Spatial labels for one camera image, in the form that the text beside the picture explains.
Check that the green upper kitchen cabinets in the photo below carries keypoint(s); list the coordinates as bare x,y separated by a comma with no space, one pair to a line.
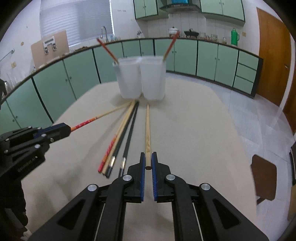
227,11

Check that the black appliance on right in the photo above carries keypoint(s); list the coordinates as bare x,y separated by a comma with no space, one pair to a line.
293,164

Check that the white pot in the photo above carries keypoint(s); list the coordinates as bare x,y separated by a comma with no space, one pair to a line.
173,31

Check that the window blind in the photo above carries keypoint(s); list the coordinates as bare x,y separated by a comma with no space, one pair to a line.
82,20

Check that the range hood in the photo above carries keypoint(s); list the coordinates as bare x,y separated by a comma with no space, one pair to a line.
181,6

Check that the brown wooden stool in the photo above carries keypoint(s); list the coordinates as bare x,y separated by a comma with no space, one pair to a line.
265,178

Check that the plain wooden chopstick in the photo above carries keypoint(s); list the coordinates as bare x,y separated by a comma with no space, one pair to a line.
112,151

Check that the black chopstick silver band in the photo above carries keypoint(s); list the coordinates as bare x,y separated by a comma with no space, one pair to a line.
115,154

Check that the glass jars on counter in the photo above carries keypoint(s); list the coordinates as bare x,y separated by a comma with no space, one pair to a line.
212,37

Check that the white twin utensil holder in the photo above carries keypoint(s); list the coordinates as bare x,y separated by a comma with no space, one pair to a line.
141,76

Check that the beige table mat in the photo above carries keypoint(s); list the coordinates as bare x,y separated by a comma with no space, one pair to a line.
192,132

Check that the brown wooden door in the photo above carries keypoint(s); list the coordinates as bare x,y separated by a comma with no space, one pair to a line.
275,50

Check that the chrome faucet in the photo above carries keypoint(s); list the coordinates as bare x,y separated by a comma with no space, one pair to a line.
104,35

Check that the black wok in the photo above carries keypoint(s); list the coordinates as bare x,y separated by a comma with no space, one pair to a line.
191,34

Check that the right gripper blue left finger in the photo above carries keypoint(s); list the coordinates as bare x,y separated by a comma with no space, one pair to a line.
97,213

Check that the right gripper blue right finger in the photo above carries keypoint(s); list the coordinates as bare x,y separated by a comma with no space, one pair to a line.
200,212

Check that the cardboard box with label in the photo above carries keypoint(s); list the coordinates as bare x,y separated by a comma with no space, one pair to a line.
49,48

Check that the green kitchen cabinets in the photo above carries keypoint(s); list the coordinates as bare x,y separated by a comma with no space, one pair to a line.
227,11
45,95

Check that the green lower kitchen cabinets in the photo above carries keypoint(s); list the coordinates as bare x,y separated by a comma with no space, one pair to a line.
45,95

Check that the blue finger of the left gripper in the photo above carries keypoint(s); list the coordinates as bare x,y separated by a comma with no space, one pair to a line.
55,132

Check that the wooden chopstick printed end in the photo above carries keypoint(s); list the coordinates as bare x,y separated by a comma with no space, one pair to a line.
148,163

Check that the green thermos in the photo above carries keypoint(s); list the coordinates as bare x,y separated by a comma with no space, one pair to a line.
234,37

